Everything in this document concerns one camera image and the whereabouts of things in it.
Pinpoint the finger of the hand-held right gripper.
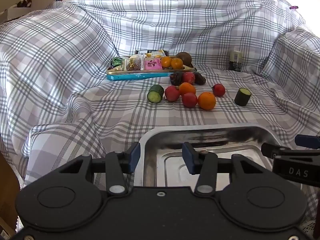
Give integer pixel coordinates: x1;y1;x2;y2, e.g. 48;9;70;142
294;134;320;147
261;142;320;159

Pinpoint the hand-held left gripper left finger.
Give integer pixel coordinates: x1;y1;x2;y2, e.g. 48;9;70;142
59;142;141;197

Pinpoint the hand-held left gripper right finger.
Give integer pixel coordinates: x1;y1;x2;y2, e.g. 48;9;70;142
182;142;267;195

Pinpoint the stainless steel tray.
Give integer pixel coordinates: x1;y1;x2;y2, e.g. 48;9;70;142
134;124;304;188

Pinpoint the red round fruit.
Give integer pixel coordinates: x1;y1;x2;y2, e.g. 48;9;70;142
212;83;226;97
182;72;196;85
164;85;181;102
181;92;198;108

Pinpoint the large orange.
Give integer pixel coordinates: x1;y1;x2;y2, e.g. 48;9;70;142
198;92;216;111
178;82;196;96

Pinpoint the cucumber piece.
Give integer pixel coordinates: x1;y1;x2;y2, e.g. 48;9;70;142
234;87;252;106
147;84;165;104

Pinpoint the white lace cloth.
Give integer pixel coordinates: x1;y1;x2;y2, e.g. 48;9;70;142
299;219;320;240

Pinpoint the blue tin tray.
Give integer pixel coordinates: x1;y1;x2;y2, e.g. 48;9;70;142
106;55;197;81

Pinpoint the dark purple fruit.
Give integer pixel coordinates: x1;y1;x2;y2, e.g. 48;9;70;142
194;72;206;85
169;71;183;86

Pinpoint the clear nut snack packet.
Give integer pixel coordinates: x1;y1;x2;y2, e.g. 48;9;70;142
124;55;145;71

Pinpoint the pink snack packet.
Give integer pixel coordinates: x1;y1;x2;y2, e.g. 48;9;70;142
143;57;163;71

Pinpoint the small orange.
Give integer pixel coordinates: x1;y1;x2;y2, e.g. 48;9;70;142
160;56;172;69
171;58;184;70

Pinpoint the dark jar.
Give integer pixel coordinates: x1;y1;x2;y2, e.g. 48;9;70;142
227;50;243;72

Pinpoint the brown round fruit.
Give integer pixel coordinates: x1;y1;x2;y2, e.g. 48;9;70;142
175;51;193;67

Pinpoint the yellow snack packet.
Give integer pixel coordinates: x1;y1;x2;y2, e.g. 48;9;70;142
146;50;169;58

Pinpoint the grey plaid blanket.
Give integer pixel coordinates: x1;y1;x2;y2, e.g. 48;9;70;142
0;0;320;230

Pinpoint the brown wooden furniture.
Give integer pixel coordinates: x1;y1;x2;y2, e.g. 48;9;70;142
0;152;21;233

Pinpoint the cardboard box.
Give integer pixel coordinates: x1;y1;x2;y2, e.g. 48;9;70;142
0;4;33;25

